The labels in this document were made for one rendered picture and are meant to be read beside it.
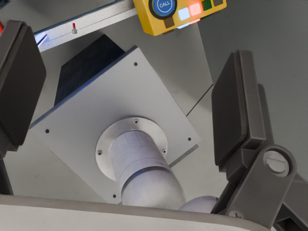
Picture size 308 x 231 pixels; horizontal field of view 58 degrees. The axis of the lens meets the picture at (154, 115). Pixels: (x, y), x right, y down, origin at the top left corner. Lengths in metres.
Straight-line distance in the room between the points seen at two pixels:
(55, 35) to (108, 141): 0.29
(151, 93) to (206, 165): 1.47
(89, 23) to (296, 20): 0.62
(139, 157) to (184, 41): 1.23
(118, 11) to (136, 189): 0.45
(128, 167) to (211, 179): 1.66
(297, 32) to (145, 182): 0.71
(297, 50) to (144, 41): 0.90
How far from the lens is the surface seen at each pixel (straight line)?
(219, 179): 2.23
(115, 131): 0.69
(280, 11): 1.05
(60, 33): 0.75
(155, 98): 0.69
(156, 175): 0.52
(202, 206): 0.40
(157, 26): 0.55
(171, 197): 0.51
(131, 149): 0.62
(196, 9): 0.57
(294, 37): 1.03
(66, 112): 0.68
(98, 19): 0.75
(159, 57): 1.69
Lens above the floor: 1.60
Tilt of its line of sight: 64 degrees down
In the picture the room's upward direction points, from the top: 144 degrees clockwise
